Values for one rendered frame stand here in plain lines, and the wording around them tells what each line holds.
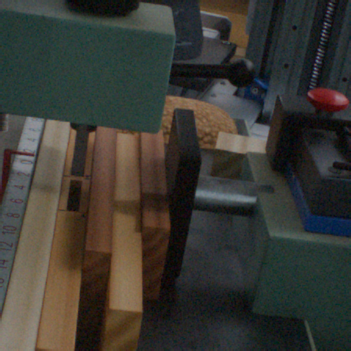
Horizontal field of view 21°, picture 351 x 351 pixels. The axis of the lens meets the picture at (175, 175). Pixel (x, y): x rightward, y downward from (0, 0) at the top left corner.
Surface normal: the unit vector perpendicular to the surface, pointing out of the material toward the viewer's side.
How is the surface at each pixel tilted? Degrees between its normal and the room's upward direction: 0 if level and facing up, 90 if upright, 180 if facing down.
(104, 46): 90
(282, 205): 0
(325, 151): 0
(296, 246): 90
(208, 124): 32
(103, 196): 0
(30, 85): 90
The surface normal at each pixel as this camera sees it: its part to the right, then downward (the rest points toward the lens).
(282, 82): -0.26, 0.36
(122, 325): 0.04, 0.42
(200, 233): 0.16, -0.90
